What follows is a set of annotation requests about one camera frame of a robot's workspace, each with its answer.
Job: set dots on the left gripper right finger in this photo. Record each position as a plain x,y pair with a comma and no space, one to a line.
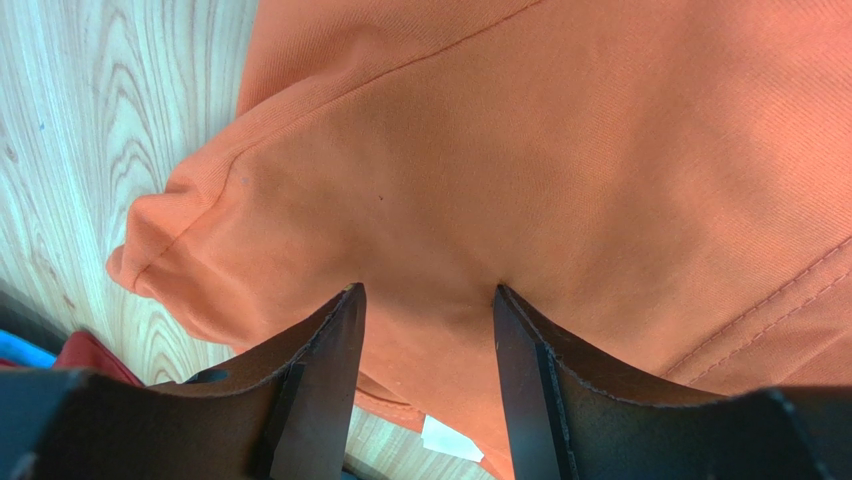
575,412

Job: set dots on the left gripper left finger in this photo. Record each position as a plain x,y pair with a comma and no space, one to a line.
280,410

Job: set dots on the orange t shirt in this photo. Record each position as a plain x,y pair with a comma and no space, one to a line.
668,180

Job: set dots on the red t shirt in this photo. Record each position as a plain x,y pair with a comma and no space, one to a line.
84,350

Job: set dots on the light blue cap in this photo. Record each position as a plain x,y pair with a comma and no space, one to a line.
17,352

